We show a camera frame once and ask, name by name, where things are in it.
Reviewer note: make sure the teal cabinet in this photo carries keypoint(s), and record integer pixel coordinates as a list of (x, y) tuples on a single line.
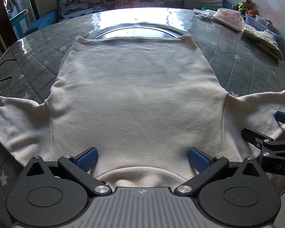
[(20, 22)]

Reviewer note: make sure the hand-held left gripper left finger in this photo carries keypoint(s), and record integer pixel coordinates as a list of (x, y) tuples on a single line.
[(86, 160)]

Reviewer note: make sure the white fleece sweater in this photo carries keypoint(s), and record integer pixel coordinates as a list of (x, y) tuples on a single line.
[(137, 99)]

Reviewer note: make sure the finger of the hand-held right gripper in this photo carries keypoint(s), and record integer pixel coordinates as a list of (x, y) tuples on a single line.
[(251, 134), (283, 118)]

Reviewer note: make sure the round black table hob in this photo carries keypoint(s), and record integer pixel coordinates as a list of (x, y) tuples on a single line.
[(137, 32)]

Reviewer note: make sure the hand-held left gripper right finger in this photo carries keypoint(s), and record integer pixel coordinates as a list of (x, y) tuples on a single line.
[(199, 160)]

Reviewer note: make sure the yellow floral cloth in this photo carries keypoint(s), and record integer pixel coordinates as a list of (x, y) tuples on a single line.
[(266, 42)]

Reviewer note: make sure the brown plush toy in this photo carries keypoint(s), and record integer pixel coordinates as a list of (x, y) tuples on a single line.
[(243, 4)]

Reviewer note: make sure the blue sofa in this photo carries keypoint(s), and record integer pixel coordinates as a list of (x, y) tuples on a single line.
[(45, 19)]

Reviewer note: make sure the orange plush toy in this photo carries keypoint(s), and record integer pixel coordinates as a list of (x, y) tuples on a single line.
[(251, 12)]

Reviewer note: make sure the white pink plastic bag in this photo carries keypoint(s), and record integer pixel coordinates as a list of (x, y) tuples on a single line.
[(230, 19)]

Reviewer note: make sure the star quilted table cover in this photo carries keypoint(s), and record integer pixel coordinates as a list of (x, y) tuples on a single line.
[(239, 59)]

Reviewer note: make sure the clear plastic storage box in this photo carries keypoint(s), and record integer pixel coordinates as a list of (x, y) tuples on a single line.
[(260, 22)]

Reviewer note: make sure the clear plastic bag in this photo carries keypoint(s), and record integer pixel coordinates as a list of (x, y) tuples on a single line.
[(204, 13)]

